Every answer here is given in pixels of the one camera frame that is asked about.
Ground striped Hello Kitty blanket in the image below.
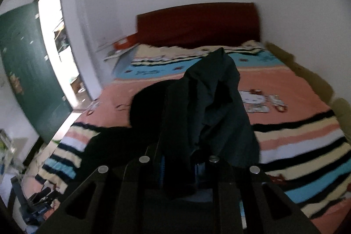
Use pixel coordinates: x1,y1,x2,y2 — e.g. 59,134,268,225
31,41,350,233

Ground olive green mattress edge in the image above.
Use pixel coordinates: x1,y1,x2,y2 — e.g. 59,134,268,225
265,41,350,143

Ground dark green door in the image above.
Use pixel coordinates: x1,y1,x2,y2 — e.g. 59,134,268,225
1,2,73,143

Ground large black jacket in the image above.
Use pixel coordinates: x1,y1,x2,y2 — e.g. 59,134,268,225
83,48,259,198

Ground cluttered items on floor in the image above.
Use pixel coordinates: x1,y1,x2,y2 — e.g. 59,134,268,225
0,128,61,226

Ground white bedside shelf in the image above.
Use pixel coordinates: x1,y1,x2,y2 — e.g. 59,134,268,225
96,43,139,78

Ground red box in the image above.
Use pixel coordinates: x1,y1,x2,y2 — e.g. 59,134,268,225
113,34,138,50

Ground dark red headboard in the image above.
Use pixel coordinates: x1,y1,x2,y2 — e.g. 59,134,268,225
136,2,261,49

